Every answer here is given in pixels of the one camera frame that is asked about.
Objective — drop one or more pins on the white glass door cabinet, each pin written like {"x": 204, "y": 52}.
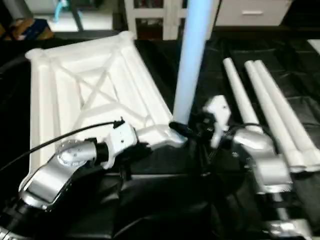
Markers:
{"x": 155, "y": 17}

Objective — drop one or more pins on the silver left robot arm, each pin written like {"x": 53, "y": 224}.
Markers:
{"x": 55, "y": 175}

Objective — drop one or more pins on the black work mat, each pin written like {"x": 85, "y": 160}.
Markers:
{"x": 165, "y": 205}

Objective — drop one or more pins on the turquoise plastic stool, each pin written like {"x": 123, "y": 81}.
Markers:
{"x": 60, "y": 9}

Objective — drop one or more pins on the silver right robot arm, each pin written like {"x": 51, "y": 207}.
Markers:
{"x": 265, "y": 165}

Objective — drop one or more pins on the blue box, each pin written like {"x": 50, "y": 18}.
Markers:
{"x": 32, "y": 29}

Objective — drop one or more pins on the white plastic table leg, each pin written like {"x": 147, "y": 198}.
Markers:
{"x": 240, "y": 95}
{"x": 192, "y": 55}
{"x": 290, "y": 110}
{"x": 275, "y": 120}

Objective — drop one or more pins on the white plastic table top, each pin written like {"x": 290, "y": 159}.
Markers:
{"x": 95, "y": 85}

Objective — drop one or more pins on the grey metal pole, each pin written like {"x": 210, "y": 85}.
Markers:
{"x": 77, "y": 15}

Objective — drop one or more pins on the white drawer unit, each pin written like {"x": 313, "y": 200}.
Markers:
{"x": 252, "y": 12}

